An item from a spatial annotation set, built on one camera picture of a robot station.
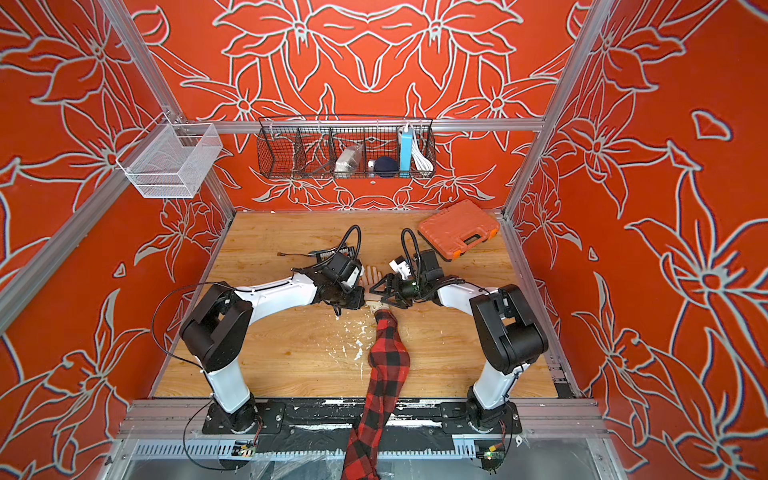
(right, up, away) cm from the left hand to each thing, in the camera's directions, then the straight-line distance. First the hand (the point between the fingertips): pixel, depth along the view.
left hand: (366, 300), depth 91 cm
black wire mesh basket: (-11, +51, +10) cm, 53 cm away
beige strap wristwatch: (+3, +1, -2) cm, 3 cm away
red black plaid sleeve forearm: (+7, -15, -13) cm, 21 cm away
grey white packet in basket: (-6, +44, +1) cm, 44 cm away
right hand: (+2, +3, -6) cm, 7 cm away
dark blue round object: (+6, +43, +4) cm, 43 cm away
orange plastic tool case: (+33, +23, +16) cm, 43 cm away
